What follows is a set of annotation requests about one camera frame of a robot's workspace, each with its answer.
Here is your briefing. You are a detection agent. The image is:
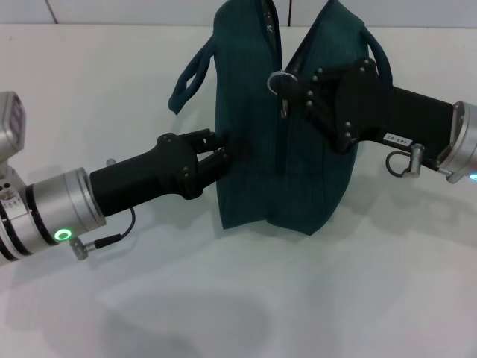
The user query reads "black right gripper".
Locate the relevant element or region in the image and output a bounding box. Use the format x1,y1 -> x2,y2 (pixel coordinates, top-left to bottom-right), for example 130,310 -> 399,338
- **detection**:
277,58 -> 456,154

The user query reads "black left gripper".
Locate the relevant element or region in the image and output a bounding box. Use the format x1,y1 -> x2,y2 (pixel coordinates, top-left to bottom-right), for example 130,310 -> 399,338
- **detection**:
89,128 -> 251,218

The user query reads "dark teal insulated lunch bag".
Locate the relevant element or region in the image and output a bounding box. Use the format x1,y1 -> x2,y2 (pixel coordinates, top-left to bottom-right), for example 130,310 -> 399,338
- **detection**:
167,0 -> 395,236

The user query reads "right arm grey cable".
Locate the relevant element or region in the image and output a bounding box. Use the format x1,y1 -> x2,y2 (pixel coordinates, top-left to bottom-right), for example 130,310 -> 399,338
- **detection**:
385,143 -> 448,179

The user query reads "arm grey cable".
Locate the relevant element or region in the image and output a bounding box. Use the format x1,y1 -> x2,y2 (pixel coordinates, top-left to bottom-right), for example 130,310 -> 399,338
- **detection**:
385,143 -> 448,179
69,207 -> 136,260

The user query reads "left arm grey cable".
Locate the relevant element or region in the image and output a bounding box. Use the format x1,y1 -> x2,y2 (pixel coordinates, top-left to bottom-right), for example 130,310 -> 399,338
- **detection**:
69,207 -> 136,260

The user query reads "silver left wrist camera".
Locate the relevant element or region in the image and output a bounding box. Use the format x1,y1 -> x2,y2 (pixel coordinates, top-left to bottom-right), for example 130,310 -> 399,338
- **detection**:
0,91 -> 28,165

